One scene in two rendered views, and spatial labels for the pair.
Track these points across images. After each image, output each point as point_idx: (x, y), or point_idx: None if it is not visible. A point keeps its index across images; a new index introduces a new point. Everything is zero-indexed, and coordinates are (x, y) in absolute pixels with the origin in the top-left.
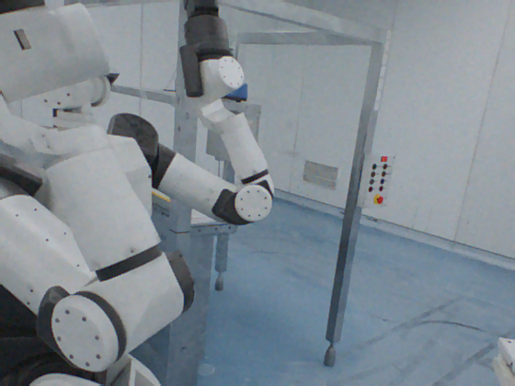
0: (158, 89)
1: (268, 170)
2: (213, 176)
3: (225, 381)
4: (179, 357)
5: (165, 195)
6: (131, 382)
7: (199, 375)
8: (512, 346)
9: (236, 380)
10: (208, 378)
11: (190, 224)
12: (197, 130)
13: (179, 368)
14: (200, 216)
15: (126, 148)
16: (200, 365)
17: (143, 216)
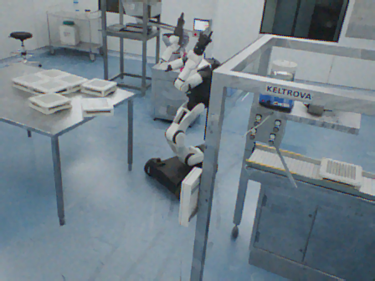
0: (341, 114)
1: (178, 78)
2: (188, 78)
3: (238, 273)
4: (235, 204)
5: (300, 166)
6: (185, 109)
7: (254, 271)
8: (110, 106)
9: (233, 278)
10: (249, 272)
11: (244, 145)
12: (252, 103)
13: (234, 209)
14: (253, 153)
15: (192, 63)
16: (263, 280)
17: (162, 54)
